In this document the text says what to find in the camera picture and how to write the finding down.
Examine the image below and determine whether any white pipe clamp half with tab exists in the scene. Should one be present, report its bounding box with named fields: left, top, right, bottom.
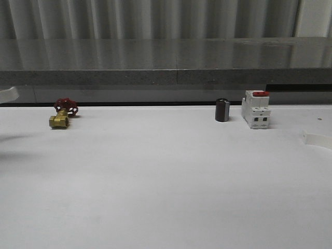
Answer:
left=0, top=87, right=20, bottom=104

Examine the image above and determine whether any black cylindrical capacitor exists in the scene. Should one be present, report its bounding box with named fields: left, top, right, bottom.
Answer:
left=215, top=98, right=230, bottom=122

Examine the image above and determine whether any white curved pipe clamp half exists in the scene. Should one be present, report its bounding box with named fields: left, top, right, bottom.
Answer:
left=302, top=131, right=332, bottom=149

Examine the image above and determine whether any white circuit breaker red switch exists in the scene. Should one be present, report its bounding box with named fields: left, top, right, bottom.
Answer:
left=241, top=90, right=271, bottom=129

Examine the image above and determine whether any grey stone counter ledge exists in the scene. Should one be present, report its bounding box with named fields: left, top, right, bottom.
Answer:
left=1, top=37, right=331, bottom=89

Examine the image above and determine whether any brass valve red handwheel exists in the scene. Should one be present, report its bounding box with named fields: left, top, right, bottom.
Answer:
left=49, top=98, right=78, bottom=129

